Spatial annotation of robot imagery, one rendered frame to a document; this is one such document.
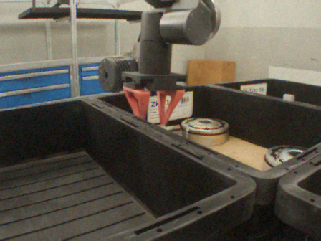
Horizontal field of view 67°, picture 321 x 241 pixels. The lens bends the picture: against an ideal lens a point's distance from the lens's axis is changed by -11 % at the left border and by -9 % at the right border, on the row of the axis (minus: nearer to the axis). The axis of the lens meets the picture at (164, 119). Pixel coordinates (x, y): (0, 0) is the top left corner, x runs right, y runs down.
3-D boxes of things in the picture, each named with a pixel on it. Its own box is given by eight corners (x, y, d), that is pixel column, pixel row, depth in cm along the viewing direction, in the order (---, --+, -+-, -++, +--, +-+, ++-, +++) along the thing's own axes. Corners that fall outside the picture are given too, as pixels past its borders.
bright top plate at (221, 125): (171, 125, 58) (171, 123, 58) (202, 117, 65) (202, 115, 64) (208, 137, 51) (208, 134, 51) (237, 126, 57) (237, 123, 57)
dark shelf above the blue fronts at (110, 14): (18, 21, 211) (17, 14, 210) (127, 21, 288) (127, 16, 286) (30, 14, 179) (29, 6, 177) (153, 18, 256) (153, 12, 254)
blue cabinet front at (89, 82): (82, 129, 231) (78, 64, 216) (147, 115, 277) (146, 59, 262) (84, 130, 229) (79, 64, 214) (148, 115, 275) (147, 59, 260)
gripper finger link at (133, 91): (173, 130, 49) (177, 79, 46) (137, 135, 45) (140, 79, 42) (153, 121, 54) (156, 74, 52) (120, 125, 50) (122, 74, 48)
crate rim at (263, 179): (86, 109, 51) (85, 97, 50) (203, 93, 67) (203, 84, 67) (262, 210, 19) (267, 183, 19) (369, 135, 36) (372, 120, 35)
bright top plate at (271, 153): (252, 156, 42) (253, 153, 41) (288, 144, 47) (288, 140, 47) (306, 181, 33) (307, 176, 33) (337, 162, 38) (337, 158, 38)
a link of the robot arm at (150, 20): (160, 11, 49) (135, 7, 45) (186, 9, 44) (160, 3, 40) (157, 47, 50) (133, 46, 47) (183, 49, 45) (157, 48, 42)
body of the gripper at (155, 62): (188, 85, 48) (190, 44, 46) (137, 87, 43) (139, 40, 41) (167, 80, 53) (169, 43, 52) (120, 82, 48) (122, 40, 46)
